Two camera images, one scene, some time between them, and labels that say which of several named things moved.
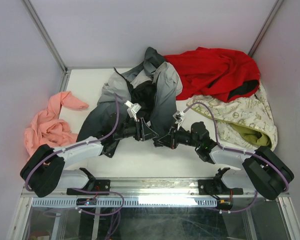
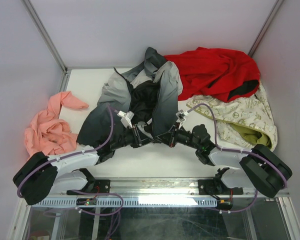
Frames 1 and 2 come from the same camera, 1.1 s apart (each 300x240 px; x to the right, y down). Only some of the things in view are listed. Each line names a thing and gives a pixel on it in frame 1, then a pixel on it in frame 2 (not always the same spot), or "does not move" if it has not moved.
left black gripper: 147,133 to 137,141
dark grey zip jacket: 148,92 does not move
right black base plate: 216,189 does not move
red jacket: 220,74 does not move
